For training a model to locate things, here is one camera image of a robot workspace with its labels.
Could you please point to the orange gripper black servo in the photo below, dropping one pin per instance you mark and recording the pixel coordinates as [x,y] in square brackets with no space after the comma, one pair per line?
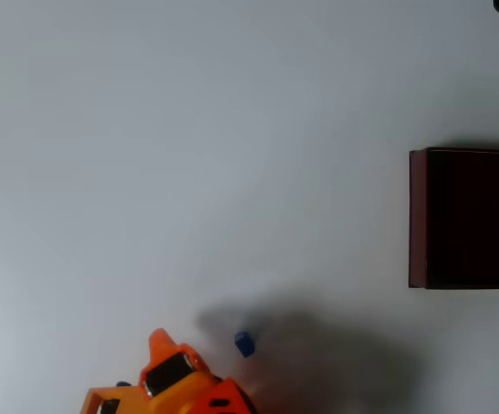
[168,372]

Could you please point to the dark red box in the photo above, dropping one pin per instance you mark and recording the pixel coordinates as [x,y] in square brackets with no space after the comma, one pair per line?
[473,220]

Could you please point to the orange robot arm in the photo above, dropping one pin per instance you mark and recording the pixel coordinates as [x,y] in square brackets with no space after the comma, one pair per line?
[232,399]

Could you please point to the small blue cube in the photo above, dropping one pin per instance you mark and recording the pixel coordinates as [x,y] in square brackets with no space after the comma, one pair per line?
[244,344]

